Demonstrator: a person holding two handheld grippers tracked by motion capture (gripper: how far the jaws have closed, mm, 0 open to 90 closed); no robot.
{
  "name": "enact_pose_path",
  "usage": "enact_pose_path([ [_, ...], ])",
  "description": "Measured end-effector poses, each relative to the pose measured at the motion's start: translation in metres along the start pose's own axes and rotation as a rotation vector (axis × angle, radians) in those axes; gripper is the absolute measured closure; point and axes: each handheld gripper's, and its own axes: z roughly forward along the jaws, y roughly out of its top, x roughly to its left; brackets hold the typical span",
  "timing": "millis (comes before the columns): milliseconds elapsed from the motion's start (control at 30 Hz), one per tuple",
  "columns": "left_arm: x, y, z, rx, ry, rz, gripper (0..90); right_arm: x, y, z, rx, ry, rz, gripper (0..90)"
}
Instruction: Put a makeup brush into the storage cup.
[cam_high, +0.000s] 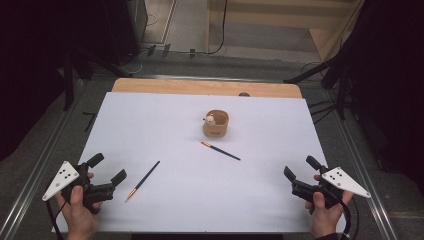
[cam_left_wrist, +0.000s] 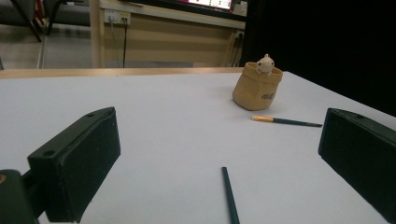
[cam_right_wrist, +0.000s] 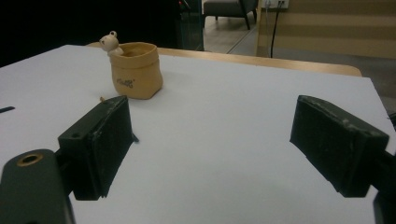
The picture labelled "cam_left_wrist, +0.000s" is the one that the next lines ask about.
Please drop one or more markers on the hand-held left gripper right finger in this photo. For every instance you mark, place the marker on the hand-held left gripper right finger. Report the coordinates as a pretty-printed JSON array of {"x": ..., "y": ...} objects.
[{"x": 361, "y": 149}]

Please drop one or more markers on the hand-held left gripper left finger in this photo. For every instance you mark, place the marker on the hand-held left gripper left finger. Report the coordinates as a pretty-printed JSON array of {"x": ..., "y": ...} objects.
[{"x": 77, "y": 161}]

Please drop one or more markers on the brush with gold ferrule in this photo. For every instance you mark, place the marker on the brush with gold ferrule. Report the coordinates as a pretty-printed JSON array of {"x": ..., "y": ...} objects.
[{"x": 280, "y": 120}]

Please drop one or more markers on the tan fabric pen holder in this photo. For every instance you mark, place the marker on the tan fabric pen holder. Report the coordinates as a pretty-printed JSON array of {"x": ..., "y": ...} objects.
[{"x": 253, "y": 93}]

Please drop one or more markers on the dark green pencil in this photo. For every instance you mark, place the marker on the dark green pencil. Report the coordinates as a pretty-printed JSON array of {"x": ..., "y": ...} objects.
[{"x": 230, "y": 196}]

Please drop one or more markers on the wooden table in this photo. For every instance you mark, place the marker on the wooden table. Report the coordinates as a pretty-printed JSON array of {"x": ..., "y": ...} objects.
[{"x": 109, "y": 72}]

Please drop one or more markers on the black curtain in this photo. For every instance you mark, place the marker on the black curtain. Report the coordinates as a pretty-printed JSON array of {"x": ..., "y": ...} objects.
[{"x": 327, "y": 40}]

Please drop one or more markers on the white table board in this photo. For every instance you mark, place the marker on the white table board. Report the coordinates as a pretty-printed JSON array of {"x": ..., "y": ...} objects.
[{"x": 186, "y": 124}]

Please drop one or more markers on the small cream plush toy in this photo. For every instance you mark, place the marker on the small cream plush toy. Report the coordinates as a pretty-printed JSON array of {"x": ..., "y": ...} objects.
[{"x": 265, "y": 65}]

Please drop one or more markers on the black chair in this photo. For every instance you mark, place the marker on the black chair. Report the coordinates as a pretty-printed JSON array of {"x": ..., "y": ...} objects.
[
  {"x": 15, "y": 12},
  {"x": 71, "y": 15}
]

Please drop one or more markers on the white power socket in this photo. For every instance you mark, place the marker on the white power socket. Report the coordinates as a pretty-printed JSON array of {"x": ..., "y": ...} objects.
[
  {"x": 117, "y": 17},
  {"x": 239, "y": 34}
]

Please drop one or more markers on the light wooden desk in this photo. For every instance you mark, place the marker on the light wooden desk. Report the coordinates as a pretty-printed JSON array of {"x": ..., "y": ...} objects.
[{"x": 171, "y": 40}]

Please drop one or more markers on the monitor with bright screen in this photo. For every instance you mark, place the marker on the monitor with bright screen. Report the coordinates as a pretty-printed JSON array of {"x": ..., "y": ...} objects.
[{"x": 211, "y": 3}]

